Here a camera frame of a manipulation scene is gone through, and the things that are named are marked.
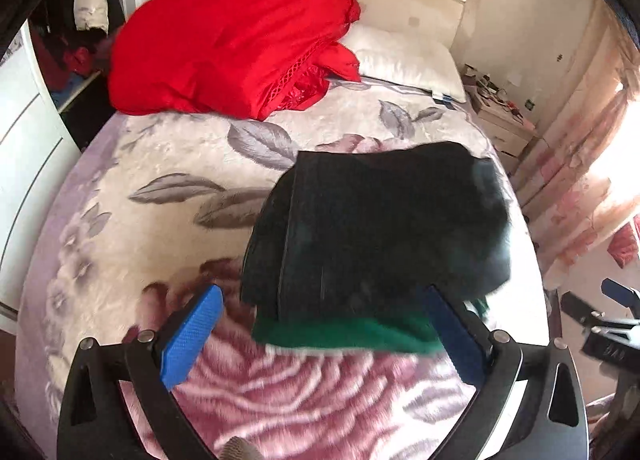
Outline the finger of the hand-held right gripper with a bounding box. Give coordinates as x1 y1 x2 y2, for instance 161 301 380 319
601 278 640 311
560 293 608 330

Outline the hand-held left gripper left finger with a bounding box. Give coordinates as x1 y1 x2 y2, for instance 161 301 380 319
56 283 225 460

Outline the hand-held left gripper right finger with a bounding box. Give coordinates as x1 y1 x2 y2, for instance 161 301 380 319
421 285 590 460

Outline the green garment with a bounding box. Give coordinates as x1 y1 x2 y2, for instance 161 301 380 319
251 297 493 355

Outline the black leather jacket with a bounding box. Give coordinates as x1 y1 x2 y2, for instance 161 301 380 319
240 141 516 323

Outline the person's left hand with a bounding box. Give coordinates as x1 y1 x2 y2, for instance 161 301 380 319
220 436 261 460

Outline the pink floral curtain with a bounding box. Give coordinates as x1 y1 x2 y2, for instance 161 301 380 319
515 0 640 286

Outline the rose print blanket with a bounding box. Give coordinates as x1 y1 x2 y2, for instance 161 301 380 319
15 75 551 460

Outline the cream nightstand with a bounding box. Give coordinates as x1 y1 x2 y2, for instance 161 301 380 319
462 65 538 173

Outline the white wardrobe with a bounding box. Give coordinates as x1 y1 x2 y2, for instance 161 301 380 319
0 25 83 321

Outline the white pillow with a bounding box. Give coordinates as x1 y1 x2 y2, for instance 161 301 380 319
342 23 468 104

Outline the red quilt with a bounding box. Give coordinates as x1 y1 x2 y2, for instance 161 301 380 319
109 0 362 121

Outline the red hanging garment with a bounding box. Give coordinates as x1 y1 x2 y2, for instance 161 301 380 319
60 35 108 77

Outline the cream bed headboard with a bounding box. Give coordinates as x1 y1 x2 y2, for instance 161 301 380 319
197 0 482 61

